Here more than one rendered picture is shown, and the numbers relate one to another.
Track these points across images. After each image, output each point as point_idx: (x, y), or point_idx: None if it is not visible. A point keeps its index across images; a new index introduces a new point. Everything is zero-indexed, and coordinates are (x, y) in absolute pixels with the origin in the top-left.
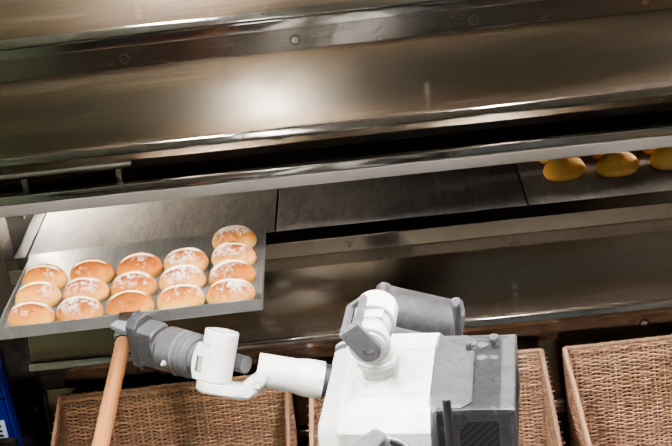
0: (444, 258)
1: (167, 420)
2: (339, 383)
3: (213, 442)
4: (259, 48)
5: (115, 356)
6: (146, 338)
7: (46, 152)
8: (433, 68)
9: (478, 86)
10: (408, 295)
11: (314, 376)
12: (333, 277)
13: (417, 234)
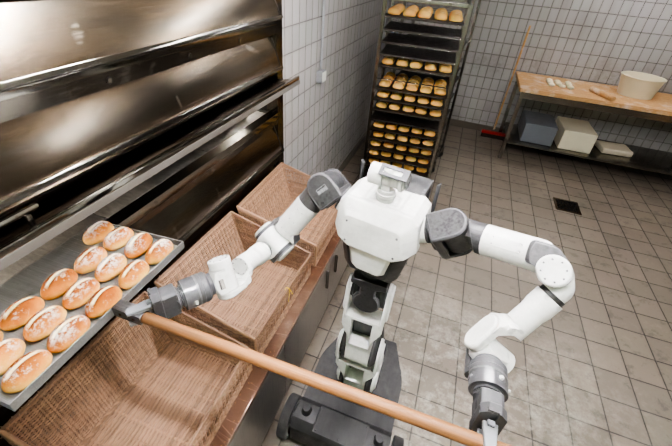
0: (189, 190)
1: (91, 371)
2: (379, 213)
3: (123, 359)
4: (88, 90)
5: (166, 323)
6: (172, 298)
7: None
8: (176, 87)
9: (197, 93)
10: (329, 173)
11: (266, 250)
12: (148, 226)
13: (182, 182)
